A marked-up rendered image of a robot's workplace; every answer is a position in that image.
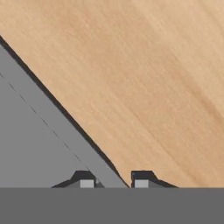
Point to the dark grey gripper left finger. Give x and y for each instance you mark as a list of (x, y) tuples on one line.
[(82, 176)]

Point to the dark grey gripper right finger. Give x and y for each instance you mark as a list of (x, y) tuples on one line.
[(143, 175)]

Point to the grey fridge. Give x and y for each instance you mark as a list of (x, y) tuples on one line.
[(35, 145)]

